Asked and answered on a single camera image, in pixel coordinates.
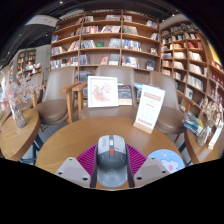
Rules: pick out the taupe wooden-armed armchair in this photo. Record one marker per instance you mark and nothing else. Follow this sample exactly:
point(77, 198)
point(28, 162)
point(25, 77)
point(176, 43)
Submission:
point(53, 106)
point(170, 116)
point(110, 70)

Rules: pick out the white ceiling panel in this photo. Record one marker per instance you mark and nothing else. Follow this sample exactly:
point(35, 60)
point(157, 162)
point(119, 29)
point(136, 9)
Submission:
point(41, 20)

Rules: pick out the wide wooden bookshelf with books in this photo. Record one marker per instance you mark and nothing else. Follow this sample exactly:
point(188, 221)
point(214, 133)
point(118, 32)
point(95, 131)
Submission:
point(106, 40)

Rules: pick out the white sign card, wooden base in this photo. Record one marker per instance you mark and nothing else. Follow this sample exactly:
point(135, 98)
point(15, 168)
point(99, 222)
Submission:
point(216, 136)
point(149, 108)

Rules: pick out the grey computer mouse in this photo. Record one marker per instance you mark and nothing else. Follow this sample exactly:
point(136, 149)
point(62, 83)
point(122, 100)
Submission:
point(111, 163)

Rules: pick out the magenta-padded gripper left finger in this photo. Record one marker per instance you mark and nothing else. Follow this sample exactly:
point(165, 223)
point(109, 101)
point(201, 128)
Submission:
point(71, 171)

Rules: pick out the stack of blue books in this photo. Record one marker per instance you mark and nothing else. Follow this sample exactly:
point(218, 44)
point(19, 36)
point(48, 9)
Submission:
point(139, 90)

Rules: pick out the round blue mouse pad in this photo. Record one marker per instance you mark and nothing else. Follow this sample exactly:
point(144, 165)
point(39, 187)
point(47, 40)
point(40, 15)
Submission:
point(171, 160)

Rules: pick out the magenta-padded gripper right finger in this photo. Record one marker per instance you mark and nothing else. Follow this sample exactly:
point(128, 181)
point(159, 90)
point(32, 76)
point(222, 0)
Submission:
point(151, 170)

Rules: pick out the glass vase with pink flowers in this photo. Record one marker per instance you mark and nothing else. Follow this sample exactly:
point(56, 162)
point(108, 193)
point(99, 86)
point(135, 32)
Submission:
point(18, 118)

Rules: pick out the round wooden side table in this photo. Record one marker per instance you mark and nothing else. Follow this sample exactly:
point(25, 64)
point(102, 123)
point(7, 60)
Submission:
point(200, 151)
point(20, 140)

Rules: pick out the tall wooden bookshelf with books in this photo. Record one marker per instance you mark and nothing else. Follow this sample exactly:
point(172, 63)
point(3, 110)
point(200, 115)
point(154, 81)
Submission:
point(190, 56)

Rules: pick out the small distant wooden bookshelf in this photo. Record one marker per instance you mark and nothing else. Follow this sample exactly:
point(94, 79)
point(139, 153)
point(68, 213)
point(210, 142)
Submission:
point(28, 61)

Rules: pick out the dark book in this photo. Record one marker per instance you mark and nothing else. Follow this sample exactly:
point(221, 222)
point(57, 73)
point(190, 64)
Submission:
point(125, 94)

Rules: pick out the white framed floral picture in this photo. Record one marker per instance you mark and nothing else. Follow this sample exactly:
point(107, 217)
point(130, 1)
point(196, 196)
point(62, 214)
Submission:
point(102, 91)

